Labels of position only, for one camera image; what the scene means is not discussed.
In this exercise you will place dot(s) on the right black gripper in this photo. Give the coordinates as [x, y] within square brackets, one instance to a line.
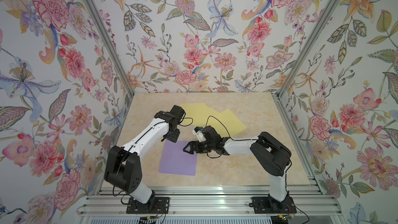
[193, 144]

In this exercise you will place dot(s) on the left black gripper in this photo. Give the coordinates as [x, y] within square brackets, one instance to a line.
[175, 136]

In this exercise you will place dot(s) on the yellow paper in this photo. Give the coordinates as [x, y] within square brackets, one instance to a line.
[226, 124]
[199, 112]

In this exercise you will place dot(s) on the purple paper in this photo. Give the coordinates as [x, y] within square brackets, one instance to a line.
[177, 162]

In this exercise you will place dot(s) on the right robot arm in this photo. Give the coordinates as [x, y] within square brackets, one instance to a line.
[272, 155]

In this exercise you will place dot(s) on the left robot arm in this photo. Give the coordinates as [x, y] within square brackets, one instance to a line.
[124, 169]

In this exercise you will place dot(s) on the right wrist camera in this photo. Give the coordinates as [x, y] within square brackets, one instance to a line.
[197, 132]

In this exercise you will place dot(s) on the aluminium front rail frame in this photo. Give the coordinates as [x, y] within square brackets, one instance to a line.
[314, 206]

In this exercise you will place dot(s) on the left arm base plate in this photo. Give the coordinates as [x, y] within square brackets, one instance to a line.
[156, 205]

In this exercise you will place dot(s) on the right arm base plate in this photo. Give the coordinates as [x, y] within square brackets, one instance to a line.
[268, 205]

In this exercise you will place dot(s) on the left aluminium corner post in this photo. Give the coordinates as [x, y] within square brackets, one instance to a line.
[107, 41]

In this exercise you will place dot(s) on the aluminium corner post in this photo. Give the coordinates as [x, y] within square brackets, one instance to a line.
[312, 38]
[107, 41]

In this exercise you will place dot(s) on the right aluminium corner post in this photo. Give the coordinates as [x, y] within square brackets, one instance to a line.
[312, 38]

